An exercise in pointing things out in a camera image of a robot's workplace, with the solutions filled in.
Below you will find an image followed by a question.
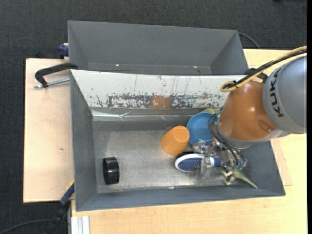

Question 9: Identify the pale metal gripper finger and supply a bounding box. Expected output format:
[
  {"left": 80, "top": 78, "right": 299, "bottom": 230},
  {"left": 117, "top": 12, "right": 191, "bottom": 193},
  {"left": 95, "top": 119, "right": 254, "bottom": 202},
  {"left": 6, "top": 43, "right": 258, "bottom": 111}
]
[
  {"left": 200, "top": 156, "right": 214, "bottom": 179},
  {"left": 193, "top": 141, "right": 208, "bottom": 156}
]

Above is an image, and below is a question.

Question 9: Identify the blue and white brush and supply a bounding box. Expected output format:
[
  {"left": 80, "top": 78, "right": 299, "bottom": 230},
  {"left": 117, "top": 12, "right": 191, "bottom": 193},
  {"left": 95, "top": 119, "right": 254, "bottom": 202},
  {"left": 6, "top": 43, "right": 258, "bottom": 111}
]
[{"left": 174, "top": 153, "right": 247, "bottom": 174}]

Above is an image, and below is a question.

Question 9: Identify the blue plastic bowl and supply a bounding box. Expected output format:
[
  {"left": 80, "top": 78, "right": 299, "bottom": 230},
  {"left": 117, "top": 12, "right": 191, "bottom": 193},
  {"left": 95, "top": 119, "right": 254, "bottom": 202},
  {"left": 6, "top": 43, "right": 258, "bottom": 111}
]
[{"left": 186, "top": 112, "right": 220, "bottom": 146}]

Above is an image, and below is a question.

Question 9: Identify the green toy dinosaur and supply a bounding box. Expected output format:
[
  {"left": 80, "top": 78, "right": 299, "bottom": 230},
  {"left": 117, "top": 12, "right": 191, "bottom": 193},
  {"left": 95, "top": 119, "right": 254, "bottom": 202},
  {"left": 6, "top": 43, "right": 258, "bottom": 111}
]
[{"left": 220, "top": 166, "right": 258, "bottom": 189}]

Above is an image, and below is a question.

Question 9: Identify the orange plastic cup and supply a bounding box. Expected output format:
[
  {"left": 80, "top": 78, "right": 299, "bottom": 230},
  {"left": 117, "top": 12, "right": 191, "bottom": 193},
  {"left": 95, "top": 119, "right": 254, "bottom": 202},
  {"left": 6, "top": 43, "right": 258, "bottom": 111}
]
[{"left": 160, "top": 125, "right": 191, "bottom": 156}]

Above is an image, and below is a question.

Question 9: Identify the pale yellow round object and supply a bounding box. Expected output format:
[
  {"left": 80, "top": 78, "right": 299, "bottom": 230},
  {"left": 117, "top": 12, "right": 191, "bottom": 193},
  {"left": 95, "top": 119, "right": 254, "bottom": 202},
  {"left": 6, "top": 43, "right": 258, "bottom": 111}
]
[{"left": 201, "top": 107, "right": 223, "bottom": 116}]

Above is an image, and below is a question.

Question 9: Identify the grey metal bin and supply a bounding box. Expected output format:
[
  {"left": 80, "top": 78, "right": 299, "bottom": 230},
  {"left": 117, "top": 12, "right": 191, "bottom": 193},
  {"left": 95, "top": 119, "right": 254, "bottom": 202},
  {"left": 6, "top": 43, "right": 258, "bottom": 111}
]
[{"left": 67, "top": 20, "right": 286, "bottom": 212}]

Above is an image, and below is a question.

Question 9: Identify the pale wood flat board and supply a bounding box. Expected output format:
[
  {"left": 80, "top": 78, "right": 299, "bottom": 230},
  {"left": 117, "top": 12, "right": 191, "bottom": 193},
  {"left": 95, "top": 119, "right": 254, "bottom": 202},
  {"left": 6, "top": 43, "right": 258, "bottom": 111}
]
[{"left": 23, "top": 58, "right": 75, "bottom": 204}]

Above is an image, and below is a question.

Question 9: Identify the black plastic ring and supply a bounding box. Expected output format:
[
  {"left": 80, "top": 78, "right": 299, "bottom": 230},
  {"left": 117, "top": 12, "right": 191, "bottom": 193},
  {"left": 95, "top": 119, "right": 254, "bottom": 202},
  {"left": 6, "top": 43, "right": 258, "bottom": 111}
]
[{"left": 102, "top": 156, "right": 120, "bottom": 185}]

